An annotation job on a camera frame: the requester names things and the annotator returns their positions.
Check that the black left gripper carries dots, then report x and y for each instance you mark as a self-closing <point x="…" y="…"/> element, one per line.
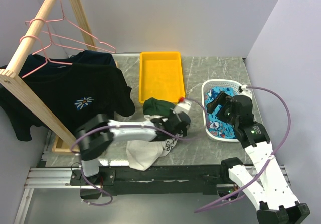
<point x="172" y="113"/>

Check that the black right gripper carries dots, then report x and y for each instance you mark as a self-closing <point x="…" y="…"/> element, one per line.
<point x="223" y="99"/>

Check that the green and white t shirt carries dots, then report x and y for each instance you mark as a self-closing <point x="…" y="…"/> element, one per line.
<point x="142" y="154"/>

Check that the yellow plastic tray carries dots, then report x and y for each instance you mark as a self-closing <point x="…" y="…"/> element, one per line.
<point x="161" y="77"/>

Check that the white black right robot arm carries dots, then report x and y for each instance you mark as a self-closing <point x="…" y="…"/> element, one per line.
<point x="268" y="191"/>

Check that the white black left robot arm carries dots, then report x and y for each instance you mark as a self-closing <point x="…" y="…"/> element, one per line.
<point x="95" y="136"/>

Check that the black daisy t shirt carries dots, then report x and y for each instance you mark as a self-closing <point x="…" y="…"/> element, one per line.
<point x="76" y="93"/>

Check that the dark navy t shirt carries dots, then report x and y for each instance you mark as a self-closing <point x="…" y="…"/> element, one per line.
<point x="86" y="57"/>

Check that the blue shark print cloth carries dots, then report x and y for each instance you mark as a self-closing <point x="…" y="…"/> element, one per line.
<point x="215" y="126"/>

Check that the white plastic basket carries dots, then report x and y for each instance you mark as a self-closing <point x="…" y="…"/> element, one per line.
<point x="206" y="87"/>

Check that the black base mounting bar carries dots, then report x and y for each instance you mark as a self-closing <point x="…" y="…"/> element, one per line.
<point x="123" y="180"/>

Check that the wooden clothes rack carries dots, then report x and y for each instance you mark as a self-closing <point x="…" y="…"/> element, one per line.
<point x="18" y="88"/>

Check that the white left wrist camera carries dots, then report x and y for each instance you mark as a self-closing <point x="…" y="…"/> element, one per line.
<point x="183" y="105"/>

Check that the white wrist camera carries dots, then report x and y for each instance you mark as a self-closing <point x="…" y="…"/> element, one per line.
<point x="183" y="105"/>
<point x="243" y="90"/>

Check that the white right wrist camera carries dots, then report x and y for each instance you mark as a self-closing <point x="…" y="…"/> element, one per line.
<point x="243" y="90"/>

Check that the pink wire hanger rear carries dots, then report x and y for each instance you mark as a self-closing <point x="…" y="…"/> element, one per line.
<point x="75" y="25"/>

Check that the aluminium rail frame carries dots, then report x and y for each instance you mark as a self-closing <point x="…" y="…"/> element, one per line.
<point x="43" y="178"/>

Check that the pink wire hanger front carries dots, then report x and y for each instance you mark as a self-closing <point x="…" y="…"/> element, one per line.
<point x="47" y="60"/>

